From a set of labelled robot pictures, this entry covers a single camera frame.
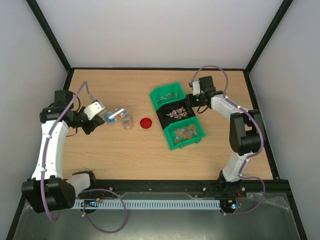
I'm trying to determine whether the black bin with swirl lollipops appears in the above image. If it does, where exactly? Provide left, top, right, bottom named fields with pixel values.
left=156, top=98, right=196, bottom=130

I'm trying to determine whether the metal scoop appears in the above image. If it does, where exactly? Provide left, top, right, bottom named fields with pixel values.
left=104, top=108, right=128, bottom=123

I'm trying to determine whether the green bin with gummies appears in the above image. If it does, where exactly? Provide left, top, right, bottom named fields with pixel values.
left=163, top=116, right=206, bottom=151

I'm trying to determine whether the green bin with lollipops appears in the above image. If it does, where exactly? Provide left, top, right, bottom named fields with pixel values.
left=149, top=82, right=186, bottom=111

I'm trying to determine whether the clear plastic cup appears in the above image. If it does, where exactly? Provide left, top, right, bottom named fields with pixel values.
left=122, top=111, right=134, bottom=130

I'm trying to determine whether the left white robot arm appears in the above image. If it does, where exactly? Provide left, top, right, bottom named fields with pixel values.
left=21, top=90, right=105, bottom=213

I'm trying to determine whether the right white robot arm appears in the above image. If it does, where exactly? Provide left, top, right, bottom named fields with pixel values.
left=187, top=76, right=265, bottom=197

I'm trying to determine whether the red round lid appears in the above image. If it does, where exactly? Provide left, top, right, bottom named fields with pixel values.
left=139, top=117, right=152, bottom=129

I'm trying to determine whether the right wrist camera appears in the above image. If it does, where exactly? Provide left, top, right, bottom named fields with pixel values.
left=189, top=80, right=201, bottom=96

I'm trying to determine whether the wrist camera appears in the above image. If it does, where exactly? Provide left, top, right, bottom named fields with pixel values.
left=189, top=80, right=201, bottom=96
left=83, top=101, right=106, bottom=120

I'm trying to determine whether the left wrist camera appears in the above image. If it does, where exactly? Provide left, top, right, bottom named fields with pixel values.
left=83, top=101, right=106, bottom=120

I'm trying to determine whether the light blue cable duct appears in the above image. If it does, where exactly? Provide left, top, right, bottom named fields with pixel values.
left=72, top=199, right=221, bottom=210

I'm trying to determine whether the black aluminium rail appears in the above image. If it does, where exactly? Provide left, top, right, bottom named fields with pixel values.
left=85, top=178, right=293, bottom=200

